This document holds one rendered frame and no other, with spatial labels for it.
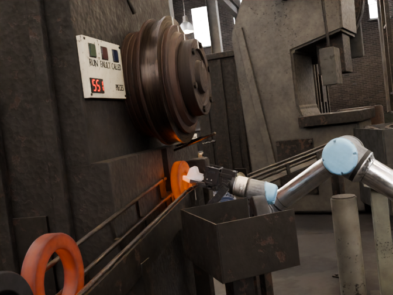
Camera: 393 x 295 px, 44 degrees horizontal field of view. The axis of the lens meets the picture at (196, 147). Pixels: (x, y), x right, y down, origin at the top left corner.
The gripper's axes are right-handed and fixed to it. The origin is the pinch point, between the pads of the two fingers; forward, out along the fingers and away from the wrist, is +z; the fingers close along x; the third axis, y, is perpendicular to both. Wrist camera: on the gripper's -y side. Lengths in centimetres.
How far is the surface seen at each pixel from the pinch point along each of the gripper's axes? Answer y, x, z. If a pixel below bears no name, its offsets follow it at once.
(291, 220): 9, 59, -44
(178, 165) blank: 5.2, 4.6, 1.5
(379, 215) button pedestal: -9, -63, -80
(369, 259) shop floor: -50, -130, -89
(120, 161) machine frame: 9.2, 39.8, 9.4
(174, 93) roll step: 31.5, 16.3, 3.9
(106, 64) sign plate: 37, 34, 22
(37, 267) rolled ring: -2, 98, -2
